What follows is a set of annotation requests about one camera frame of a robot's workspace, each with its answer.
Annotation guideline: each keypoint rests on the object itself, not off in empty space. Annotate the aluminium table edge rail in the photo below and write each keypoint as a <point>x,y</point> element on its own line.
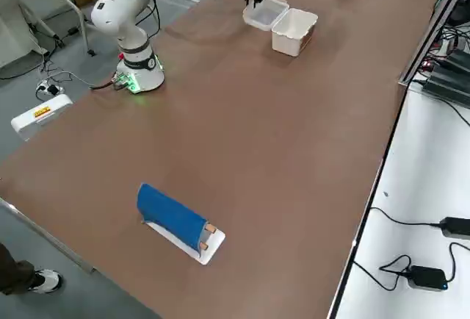
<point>44,232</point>

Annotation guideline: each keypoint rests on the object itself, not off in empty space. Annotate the blue cloth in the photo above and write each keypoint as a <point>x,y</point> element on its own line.
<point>165,212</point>

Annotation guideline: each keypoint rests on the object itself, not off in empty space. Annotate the white side desk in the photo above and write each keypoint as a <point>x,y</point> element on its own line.
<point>404,186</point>

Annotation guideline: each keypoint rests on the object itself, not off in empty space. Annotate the person's leg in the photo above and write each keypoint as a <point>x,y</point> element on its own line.
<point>14,271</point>

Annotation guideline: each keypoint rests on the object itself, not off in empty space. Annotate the black power adapter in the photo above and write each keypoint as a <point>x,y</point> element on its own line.
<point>457,228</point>
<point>427,278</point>

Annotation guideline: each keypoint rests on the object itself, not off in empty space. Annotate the white metal stand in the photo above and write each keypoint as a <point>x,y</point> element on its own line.
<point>79,17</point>

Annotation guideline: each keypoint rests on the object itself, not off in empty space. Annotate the white equipment cabinet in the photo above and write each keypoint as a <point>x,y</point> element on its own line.
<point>14,10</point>

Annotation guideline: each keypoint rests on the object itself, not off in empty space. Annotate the black finned power supply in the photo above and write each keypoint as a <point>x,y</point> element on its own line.
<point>455,60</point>
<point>448,85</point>

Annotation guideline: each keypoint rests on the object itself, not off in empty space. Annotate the white plastic preservation box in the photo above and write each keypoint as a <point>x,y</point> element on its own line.
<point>286,43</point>

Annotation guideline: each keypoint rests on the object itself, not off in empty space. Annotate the person's shoe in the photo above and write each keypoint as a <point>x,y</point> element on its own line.
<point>47,282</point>

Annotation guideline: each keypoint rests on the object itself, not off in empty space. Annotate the translucent plastic box lid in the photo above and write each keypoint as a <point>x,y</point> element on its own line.
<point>264,17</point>

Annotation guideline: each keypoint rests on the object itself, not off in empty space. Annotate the white power strip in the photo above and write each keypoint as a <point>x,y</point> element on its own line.
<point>47,88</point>

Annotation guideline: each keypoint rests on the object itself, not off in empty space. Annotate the aluminium frame post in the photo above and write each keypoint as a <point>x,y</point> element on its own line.
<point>429,32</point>

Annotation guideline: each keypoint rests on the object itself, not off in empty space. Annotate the white case with yellow label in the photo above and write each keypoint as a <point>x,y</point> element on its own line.
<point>44,120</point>

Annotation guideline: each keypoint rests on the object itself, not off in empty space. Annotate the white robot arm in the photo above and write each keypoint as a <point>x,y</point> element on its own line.
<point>114,10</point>

